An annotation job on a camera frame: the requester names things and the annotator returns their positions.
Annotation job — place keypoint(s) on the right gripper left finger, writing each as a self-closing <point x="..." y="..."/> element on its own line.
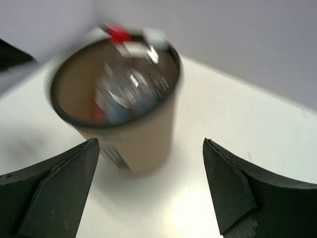
<point x="47" y="199"/>

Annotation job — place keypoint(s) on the brown bin with black rim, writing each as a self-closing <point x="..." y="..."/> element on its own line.
<point x="139" y="146"/>

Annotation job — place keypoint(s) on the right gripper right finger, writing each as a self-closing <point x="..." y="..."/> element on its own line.
<point x="252" y="202"/>

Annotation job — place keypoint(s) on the blue label water bottle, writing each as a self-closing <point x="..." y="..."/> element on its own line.
<point x="153" y="65"/>
<point x="127" y="95"/>

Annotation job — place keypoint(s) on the red label water bottle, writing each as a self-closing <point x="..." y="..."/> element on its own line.
<point x="121" y="59"/>

